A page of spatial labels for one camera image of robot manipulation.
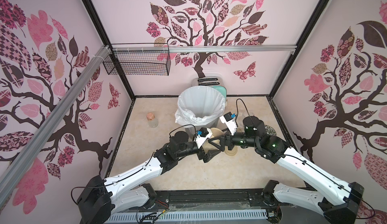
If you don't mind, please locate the glass jar beige lid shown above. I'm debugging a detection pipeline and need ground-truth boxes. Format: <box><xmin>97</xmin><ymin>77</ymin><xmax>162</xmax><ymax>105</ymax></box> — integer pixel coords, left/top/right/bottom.
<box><xmin>202</xmin><ymin>140</ymin><xmax>217</xmax><ymax>153</ymax></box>

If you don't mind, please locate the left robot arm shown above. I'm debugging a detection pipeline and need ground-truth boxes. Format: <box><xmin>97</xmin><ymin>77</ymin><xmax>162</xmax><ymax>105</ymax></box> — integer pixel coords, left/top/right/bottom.
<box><xmin>75</xmin><ymin>128</ymin><xmax>225</xmax><ymax>224</ymax></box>

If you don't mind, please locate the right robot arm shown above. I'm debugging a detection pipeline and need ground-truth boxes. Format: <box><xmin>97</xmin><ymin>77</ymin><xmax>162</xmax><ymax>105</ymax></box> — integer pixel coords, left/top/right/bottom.
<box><xmin>198</xmin><ymin>114</ymin><xmax>365</xmax><ymax>224</ymax></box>

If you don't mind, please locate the grey mesh trash bin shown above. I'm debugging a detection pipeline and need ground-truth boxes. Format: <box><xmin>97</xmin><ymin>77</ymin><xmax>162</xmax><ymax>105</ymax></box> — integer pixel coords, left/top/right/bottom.
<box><xmin>184</xmin><ymin>122</ymin><xmax>217</xmax><ymax>134</ymax></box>

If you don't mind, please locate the patterned ceramic bowl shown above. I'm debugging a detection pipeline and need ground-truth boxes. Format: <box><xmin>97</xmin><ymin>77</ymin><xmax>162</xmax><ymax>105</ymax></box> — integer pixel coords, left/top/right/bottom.
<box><xmin>265</xmin><ymin>125</ymin><xmax>277</xmax><ymax>136</ymax></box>

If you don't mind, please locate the white plastic trash bag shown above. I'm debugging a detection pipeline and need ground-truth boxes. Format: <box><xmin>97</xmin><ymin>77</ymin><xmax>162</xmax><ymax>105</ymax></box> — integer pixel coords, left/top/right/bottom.
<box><xmin>175</xmin><ymin>86</ymin><xmax>226</xmax><ymax>126</ymax></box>

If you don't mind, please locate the mint green toaster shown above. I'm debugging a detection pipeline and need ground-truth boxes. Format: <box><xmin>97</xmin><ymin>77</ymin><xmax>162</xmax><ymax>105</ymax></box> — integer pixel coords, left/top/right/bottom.
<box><xmin>191</xmin><ymin>76</ymin><xmax>227</xmax><ymax>99</ymax></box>

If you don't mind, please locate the small bottle with cork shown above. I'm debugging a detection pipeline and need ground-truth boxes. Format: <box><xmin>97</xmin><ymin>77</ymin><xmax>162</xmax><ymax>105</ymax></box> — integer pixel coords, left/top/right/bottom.
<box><xmin>146</xmin><ymin>112</ymin><xmax>158</xmax><ymax>128</ymax></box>

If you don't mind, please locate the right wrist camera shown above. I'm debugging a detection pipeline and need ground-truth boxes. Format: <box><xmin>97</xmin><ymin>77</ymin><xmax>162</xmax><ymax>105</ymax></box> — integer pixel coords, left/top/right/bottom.
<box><xmin>219</xmin><ymin>112</ymin><xmax>237</xmax><ymax>135</ymax></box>

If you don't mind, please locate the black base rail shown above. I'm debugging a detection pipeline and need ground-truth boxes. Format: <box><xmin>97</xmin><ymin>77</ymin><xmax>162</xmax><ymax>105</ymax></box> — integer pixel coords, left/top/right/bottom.
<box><xmin>124</xmin><ymin>189</ymin><xmax>329</xmax><ymax>224</ymax></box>

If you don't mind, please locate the white slotted cable duct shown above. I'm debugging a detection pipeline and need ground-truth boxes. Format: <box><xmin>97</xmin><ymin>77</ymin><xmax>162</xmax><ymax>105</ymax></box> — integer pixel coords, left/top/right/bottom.
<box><xmin>106</xmin><ymin>209</ymin><xmax>268</xmax><ymax>224</ymax></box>

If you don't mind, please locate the black wire basket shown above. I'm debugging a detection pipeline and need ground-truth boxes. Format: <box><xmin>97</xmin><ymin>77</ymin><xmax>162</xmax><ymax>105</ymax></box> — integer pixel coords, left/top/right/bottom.
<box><xmin>103</xmin><ymin>43</ymin><xmax>171</xmax><ymax>76</ymax></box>

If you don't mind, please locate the aluminium rail back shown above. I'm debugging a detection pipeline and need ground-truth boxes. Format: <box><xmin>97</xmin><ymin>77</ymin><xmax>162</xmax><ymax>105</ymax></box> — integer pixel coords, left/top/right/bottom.
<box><xmin>113</xmin><ymin>45</ymin><xmax>297</xmax><ymax>53</ymax></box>

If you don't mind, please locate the aluminium rail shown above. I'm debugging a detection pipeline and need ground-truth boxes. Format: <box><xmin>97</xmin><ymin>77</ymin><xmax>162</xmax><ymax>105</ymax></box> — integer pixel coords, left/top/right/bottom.
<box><xmin>113</xmin><ymin>45</ymin><xmax>297</xmax><ymax>53</ymax></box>
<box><xmin>1</xmin><ymin>45</ymin><xmax>111</xmax><ymax>206</ymax></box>

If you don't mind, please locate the aluminium rail left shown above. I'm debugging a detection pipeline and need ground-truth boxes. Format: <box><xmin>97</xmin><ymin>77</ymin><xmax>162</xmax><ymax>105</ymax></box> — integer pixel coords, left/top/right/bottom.
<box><xmin>1</xmin><ymin>45</ymin><xmax>111</xmax><ymax>206</ymax></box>

